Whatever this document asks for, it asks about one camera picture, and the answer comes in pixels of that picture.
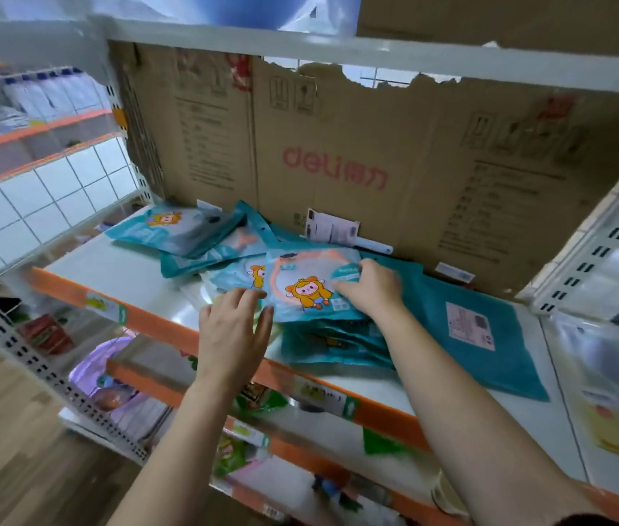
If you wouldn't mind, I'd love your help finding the person's right hand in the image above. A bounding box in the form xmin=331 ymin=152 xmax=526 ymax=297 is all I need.
xmin=333 ymin=259 xmax=406 ymax=324

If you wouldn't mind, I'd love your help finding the person's left hand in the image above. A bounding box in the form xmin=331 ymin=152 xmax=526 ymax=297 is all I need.
xmin=197 ymin=287 xmax=276 ymax=389

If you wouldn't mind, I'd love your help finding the teal packet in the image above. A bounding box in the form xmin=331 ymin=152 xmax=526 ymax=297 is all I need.
xmin=263 ymin=247 xmax=371 ymax=324

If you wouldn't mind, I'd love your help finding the messy pile of teal packets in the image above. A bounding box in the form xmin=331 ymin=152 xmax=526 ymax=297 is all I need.
xmin=103 ymin=201 xmax=425 ymax=373

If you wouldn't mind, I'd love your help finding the cream packaged hand mirror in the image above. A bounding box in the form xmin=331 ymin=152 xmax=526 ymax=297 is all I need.
xmin=553 ymin=314 xmax=619 ymax=470

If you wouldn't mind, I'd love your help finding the person's left forearm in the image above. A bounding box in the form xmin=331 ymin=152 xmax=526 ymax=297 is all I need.
xmin=106 ymin=375 xmax=250 ymax=526

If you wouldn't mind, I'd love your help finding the person's right forearm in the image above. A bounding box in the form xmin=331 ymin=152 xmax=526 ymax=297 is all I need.
xmin=374 ymin=309 xmax=604 ymax=526

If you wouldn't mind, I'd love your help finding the person's black shirt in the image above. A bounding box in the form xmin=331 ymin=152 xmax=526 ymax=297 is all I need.
xmin=554 ymin=513 xmax=619 ymax=526

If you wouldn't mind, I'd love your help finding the brown snack packet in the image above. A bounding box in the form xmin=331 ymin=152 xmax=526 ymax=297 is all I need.
xmin=235 ymin=380 xmax=288 ymax=414

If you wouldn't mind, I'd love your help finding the yellow white price label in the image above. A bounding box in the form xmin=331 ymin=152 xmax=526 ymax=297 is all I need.
xmin=293 ymin=375 xmax=360 ymax=420
xmin=85 ymin=291 xmax=128 ymax=325

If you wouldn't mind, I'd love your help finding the green snack packet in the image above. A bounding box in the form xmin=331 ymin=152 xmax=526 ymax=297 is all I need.
xmin=213 ymin=435 xmax=250 ymax=477
xmin=363 ymin=427 xmax=409 ymax=457

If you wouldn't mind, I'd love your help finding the lilac plastic basin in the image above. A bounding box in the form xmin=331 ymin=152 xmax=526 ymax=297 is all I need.
xmin=68 ymin=336 xmax=141 ymax=411

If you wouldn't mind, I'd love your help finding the brown cardboard sheet red print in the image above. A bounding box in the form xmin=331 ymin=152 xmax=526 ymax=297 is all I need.
xmin=109 ymin=40 xmax=619 ymax=300

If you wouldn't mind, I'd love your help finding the pile of colourful cards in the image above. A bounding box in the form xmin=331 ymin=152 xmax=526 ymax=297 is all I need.
xmin=312 ymin=475 xmax=363 ymax=513

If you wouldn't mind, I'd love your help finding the red snack packet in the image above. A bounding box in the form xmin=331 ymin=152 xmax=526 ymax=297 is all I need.
xmin=19 ymin=314 xmax=75 ymax=357

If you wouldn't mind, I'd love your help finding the beige paper cup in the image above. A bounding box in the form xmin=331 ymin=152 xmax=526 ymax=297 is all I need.
xmin=431 ymin=470 xmax=469 ymax=519

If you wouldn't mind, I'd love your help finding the row of white bottles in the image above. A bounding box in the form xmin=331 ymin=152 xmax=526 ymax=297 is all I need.
xmin=2 ymin=68 xmax=111 ymax=120

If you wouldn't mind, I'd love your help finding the brown cardboard box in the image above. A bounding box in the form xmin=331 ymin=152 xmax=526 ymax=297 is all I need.
xmin=357 ymin=0 xmax=619 ymax=58

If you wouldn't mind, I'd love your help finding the blue plastic basin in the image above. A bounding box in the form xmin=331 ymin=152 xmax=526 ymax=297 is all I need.
xmin=199 ymin=0 xmax=313 ymax=29

